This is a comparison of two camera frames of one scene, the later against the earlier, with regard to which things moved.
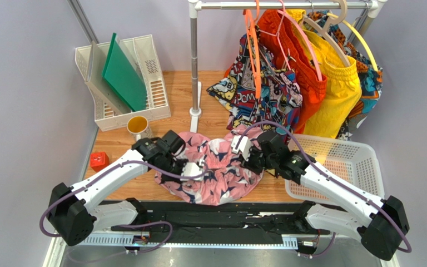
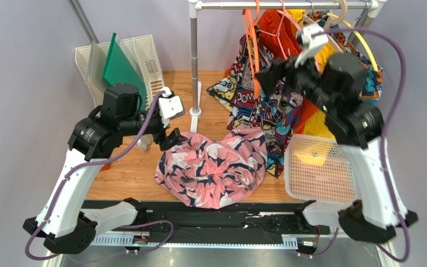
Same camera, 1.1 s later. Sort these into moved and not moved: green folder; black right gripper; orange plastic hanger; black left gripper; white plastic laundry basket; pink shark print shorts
Moved: black right gripper; black left gripper
Not moved: white plastic laundry basket; green folder; pink shark print shorts; orange plastic hanger
